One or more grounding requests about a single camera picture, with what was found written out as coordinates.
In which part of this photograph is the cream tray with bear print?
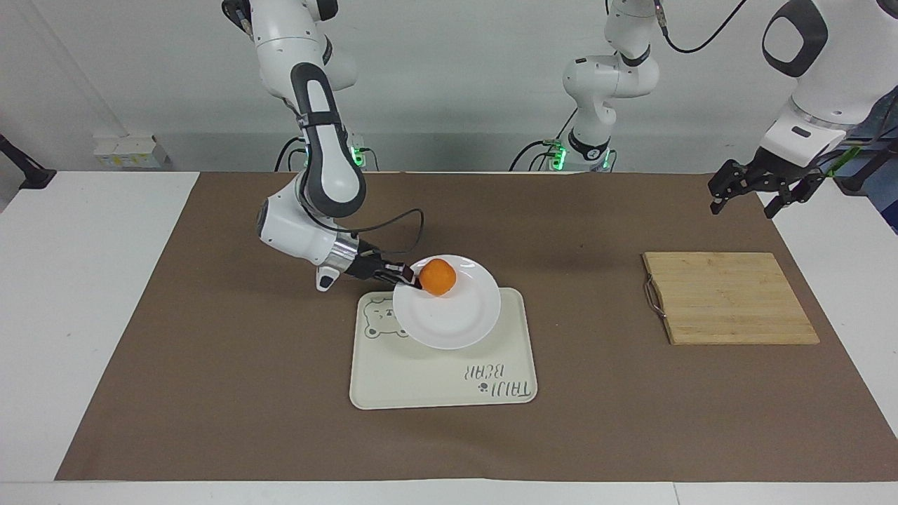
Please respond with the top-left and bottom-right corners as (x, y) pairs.
(349, 286), (539, 410)

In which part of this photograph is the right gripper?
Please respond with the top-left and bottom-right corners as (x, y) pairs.
(346, 247), (423, 291)

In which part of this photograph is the white socket box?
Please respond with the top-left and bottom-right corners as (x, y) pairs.
(93, 133), (172, 170)

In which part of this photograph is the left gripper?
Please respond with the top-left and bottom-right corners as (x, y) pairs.
(707, 147), (829, 220)

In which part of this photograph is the orange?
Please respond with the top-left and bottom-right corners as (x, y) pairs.
(419, 258), (457, 297)

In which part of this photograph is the white round plate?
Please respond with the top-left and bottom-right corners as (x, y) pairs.
(391, 254), (502, 351)

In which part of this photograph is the black cable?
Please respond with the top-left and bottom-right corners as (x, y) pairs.
(654, 0), (749, 55)
(274, 136), (309, 173)
(509, 139), (563, 173)
(303, 203), (426, 257)

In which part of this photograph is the bamboo cutting board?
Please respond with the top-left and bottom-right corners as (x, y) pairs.
(643, 251), (821, 346)

